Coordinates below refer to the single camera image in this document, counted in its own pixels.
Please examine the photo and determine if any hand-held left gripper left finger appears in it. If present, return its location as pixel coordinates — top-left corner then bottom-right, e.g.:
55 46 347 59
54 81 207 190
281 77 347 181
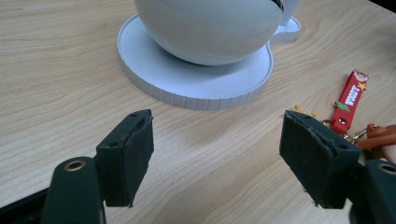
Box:
94 108 155 208

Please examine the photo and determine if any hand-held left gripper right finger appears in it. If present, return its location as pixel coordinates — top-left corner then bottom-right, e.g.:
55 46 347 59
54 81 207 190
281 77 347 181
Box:
278 109 362 210

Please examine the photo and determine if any brown toy figure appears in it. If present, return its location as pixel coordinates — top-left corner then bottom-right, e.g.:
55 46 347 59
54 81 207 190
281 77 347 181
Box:
354 123 396 165

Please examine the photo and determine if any white ribbed coaster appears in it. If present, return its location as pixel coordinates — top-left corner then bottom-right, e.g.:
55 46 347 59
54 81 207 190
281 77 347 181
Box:
117 13 303 112

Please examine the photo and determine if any white cup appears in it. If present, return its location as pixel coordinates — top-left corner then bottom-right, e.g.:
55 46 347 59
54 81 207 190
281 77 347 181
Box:
134 0 301 66

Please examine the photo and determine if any red strap keychain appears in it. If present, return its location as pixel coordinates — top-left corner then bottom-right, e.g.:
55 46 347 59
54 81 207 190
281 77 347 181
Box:
322 69 371 145

